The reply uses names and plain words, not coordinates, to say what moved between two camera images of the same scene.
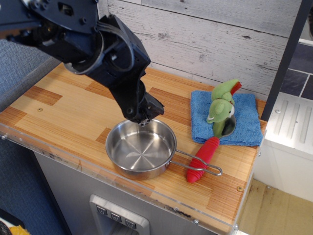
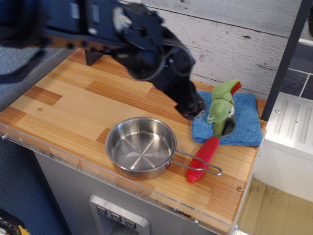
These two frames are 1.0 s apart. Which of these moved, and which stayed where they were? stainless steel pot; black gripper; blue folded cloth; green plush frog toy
Moved: black gripper
Stayed: stainless steel pot; green plush frog toy; blue folded cloth
